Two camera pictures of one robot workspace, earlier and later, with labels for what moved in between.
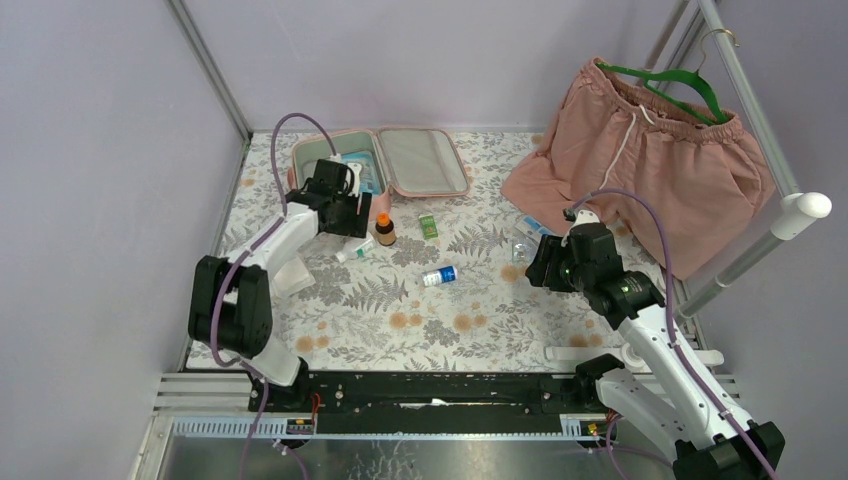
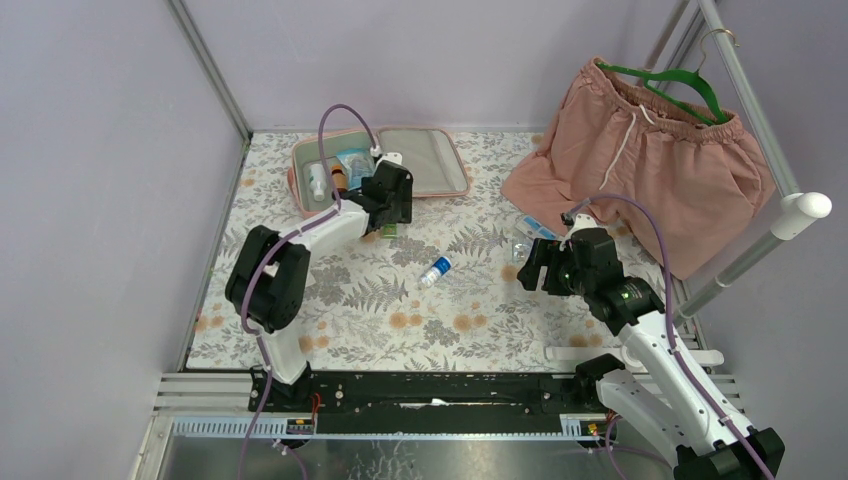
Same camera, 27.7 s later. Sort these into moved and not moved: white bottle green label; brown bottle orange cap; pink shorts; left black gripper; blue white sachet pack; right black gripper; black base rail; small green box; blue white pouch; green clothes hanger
Moved: brown bottle orange cap; small green box; white bottle green label; left black gripper
Not moved: blue white sachet pack; pink shorts; blue white pouch; green clothes hanger; right black gripper; black base rail
